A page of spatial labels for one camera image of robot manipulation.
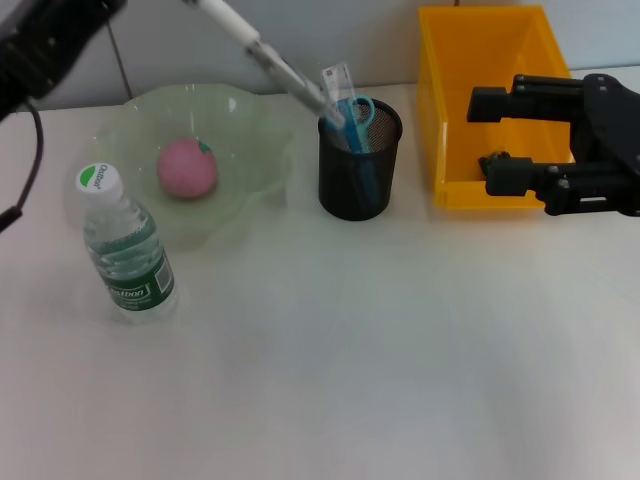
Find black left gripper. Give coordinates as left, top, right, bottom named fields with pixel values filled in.
left=0, top=0, right=129, bottom=122

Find pink toy peach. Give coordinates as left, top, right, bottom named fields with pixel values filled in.
left=156, top=138, right=220, bottom=201

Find clear green-label plastic bottle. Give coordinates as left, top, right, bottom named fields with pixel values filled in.
left=74, top=162, right=179, bottom=324

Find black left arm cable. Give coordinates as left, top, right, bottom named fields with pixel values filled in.
left=0, top=102, right=46, bottom=234

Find black mesh pen holder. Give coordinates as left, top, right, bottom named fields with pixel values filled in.
left=317, top=97, right=404, bottom=222

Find yellow plastic bin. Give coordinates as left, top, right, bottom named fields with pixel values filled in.
left=417, top=4, right=576, bottom=210

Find green glass fruit plate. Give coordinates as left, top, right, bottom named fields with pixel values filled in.
left=67, top=82, right=296, bottom=251

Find clear plastic ruler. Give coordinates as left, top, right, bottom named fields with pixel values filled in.
left=320, top=61, right=372, bottom=154

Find grey white ballpoint pen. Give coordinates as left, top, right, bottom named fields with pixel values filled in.
left=182, top=0, right=347, bottom=130

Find green plastic wad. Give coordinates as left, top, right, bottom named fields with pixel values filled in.
left=478, top=149, right=512, bottom=177

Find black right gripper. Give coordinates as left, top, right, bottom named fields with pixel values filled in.
left=466, top=72, right=640, bottom=218

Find blue capped scissors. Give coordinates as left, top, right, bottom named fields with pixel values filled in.
left=325, top=94, right=385, bottom=204

